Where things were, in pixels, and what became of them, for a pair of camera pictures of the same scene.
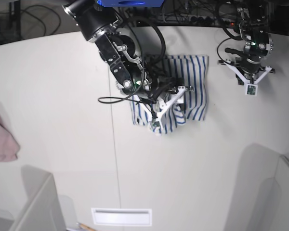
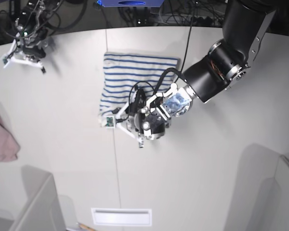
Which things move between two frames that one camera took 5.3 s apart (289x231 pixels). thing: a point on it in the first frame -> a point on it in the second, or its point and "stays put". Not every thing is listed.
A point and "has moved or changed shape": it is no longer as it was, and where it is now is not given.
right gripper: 250,64 -> 151,123
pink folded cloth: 4,147 stays put
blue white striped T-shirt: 175,107 has moved or changed shape
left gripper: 154,85 -> 34,50
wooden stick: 87,227 stays put
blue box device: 130,3 stays put
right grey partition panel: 264,196 stays put
